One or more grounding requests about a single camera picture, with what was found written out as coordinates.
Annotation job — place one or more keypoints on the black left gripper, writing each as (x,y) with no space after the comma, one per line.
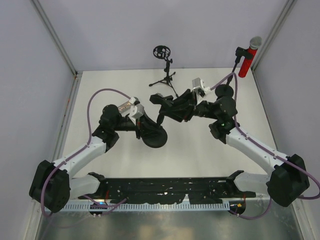
(142,129)

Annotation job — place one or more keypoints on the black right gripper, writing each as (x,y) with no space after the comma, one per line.
(184,107)

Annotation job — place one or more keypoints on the round-base mic stand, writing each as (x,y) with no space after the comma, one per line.
(225,89)
(160,120)

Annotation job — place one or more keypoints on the silver glitter microphone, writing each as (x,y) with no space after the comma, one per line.
(125,106)

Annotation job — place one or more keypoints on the red glitter microphone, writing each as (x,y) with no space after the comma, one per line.
(250,53)

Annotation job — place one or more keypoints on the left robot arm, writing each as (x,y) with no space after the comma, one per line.
(54,183)

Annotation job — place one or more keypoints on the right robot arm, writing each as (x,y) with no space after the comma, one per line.
(285,179)

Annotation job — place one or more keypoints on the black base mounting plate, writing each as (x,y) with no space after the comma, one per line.
(169,191)

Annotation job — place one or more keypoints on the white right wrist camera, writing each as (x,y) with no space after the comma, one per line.
(198,86)

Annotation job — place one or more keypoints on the white slotted cable duct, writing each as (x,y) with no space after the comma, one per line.
(81,206)

